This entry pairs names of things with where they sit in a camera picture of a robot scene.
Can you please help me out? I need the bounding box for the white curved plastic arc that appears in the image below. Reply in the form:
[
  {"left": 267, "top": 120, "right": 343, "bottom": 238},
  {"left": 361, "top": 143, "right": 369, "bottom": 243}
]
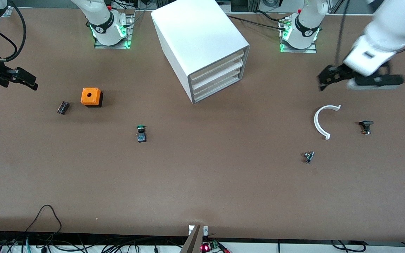
[{"left": 314, "top": 105, "right": 341, "bottom": 140}]

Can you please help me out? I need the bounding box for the orange box with hole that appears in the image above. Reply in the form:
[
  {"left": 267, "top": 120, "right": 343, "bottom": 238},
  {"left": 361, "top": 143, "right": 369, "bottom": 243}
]
[{"left": 81, "top": 87, "right": 103, "bottom": 108}]

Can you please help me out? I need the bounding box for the circuit board with red light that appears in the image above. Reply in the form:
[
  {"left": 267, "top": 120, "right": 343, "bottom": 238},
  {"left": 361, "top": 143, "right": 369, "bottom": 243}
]
[{"left": 201, "top": 241, "right": 221, "bottom": 253}]

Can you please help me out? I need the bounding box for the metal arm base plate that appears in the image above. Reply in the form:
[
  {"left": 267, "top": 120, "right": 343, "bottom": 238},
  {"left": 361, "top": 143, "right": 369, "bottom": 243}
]
[
  {"left": 279, "top": 16, "right": 317, "bottom": 54},
  {"left": 94, "top": 11, "right": 133, "bottom": 49}
]

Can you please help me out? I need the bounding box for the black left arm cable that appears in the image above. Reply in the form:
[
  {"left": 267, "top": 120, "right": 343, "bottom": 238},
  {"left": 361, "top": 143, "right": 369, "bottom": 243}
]
[{"left": 335, "top": 0, "right": 351, "bottom": 68}]

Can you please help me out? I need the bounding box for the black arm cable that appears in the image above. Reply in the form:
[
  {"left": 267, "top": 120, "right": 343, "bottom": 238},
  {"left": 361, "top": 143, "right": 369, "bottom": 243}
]
[
  {"left": 0, "top": 0, "right": 26, "bottom": 63},
  {"left": 335, "top": 0, "right": 351, "bottom": 68}
]

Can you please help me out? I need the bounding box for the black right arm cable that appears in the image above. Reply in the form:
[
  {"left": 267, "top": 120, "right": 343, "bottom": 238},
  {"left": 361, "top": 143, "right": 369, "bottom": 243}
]
[{"left": 0, "top": 0, "right": 26, "bottom": 63}]

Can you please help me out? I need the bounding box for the black knob switch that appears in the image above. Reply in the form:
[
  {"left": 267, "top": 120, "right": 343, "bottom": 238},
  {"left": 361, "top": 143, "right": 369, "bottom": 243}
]
[{"left": 359, "top": 121, "right": 374, "bottom": 135}]

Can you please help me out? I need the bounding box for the black cable on table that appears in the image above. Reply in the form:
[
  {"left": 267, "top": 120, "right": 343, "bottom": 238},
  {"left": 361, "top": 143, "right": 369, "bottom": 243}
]
[{"left": 225, "top": 15, "right": 289, "bottom": 27}]

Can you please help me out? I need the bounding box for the thin black looped cable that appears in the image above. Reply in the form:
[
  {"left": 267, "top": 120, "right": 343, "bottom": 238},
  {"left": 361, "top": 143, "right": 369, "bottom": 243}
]
[{"left": 25, "top": 205, "right": 62, "bottom": 234}]

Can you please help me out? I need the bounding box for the tangled black cable bundle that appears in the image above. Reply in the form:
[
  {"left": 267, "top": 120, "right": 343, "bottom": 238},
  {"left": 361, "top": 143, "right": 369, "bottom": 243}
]
[{"left": 0, "top": 230, "right": 185, "bottom": 253}]

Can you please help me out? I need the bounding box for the grey metal mount bracket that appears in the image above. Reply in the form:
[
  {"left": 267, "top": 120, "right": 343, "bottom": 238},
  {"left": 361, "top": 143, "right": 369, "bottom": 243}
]
[{"left": 180, "top": 225, "right": 208, "bottom": 253}]

